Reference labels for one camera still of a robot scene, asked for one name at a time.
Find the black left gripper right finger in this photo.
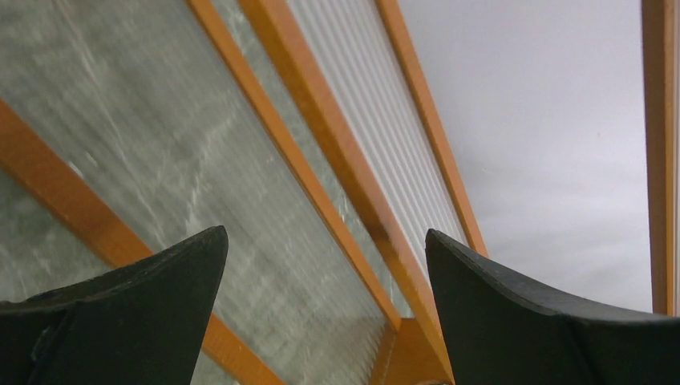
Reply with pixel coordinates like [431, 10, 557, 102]
[426, 229, 679, 384]

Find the orange wooden shelf rack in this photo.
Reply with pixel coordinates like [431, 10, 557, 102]
[1, 1, 679, 384]

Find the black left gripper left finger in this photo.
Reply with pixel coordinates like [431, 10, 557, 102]
[1, 225, 229, 384]

